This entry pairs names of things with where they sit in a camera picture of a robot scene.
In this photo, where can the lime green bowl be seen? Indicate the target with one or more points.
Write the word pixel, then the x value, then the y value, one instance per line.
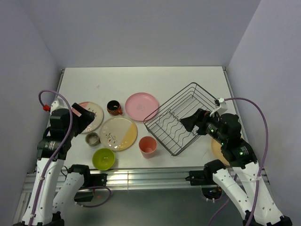
pixel 103 159

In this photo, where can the cream yellow floral plate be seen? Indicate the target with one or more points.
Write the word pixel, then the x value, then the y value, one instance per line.
pixel 118 133

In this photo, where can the cream pink floral plate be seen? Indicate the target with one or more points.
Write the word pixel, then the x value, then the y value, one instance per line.
pixel 95 108

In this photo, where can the small speckled grey cup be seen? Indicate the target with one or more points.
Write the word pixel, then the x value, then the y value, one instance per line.
pixel 92 139

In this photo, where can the pink plastic plate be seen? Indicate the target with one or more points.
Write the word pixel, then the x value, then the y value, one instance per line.
pixel 141 105

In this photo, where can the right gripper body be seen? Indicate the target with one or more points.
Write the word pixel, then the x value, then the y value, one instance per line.
pixel 209 124

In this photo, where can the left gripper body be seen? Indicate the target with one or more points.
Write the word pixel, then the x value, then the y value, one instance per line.
pixel 79 124

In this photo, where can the yellow plastic plate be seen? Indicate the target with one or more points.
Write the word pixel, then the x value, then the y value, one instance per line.
pixel 216 149

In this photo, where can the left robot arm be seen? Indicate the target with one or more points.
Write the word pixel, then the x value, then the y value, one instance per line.
pixel 46 206

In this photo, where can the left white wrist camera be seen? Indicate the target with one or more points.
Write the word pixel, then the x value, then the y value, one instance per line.
pixel 56 104

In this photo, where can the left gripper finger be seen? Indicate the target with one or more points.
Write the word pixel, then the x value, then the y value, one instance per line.
pixel 75 109
pixel 87 116

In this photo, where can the salmon pink cup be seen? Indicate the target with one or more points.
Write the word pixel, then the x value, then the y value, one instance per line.
pixel 148 146

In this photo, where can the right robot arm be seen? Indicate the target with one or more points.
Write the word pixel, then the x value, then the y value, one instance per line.
pixel 251 198

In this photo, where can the aluminium mounting rail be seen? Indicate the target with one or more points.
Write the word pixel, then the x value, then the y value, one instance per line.
pixel 130 179

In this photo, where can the orange black mug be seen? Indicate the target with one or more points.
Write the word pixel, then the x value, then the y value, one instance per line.
pixel 114 108

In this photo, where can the dark wire dish rack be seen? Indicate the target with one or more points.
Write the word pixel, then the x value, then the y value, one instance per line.
pixel 166 127

